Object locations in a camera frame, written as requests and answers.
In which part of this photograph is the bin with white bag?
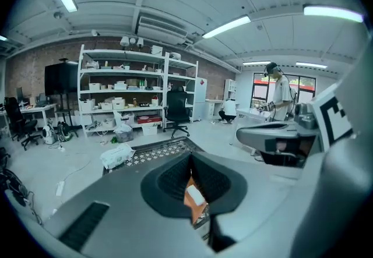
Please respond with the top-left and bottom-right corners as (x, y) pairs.
(112, 109), (135, 144)

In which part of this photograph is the orange tray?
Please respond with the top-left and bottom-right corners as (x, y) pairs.
(183, 176), (209, 220)

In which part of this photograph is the white wipes packet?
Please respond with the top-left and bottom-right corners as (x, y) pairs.
(99, 143), (136, 170)

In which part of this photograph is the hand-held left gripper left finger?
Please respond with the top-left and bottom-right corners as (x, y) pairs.
(43, 150), (216, 258)

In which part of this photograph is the white table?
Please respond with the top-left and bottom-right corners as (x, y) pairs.
(235, 107), (272, 124)

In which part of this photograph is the ceiling air conditioner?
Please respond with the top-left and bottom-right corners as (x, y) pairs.
(136, 15), (189, 45)

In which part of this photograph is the black office chair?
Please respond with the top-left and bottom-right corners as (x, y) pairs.
(3, 96), (43, 151)
(163, 85), (193, 139)

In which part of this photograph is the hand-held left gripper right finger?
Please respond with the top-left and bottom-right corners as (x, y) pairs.
(191, 151), (309, 245)

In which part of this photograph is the wide white shelf unit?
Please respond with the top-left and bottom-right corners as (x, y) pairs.
(78, 44), (167, 139)

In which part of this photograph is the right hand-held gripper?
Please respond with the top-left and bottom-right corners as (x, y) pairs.
(235, 82), (355, 168)

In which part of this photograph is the narrow white shelf unit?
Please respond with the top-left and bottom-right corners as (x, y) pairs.
(164, 52), (199, 124)

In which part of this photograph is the red framed window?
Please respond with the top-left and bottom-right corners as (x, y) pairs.
(252, 73), (317, 107)

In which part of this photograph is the black screen on stand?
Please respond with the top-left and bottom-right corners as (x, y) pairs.
(44, 62), (80, 96)

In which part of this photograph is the flat red box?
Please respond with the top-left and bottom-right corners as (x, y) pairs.
(136, 115), (163, 125)

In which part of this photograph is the white round device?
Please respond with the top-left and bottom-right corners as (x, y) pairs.
(41, 123), (58, 146)

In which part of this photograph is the white desk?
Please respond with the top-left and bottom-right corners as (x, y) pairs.
(16, 103), (58, 130)

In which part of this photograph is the white wall cabinet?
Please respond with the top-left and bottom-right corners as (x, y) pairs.
(224, 78), (238, 101)

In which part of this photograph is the white fridge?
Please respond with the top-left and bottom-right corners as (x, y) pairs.
(193, 76), (208, 122)

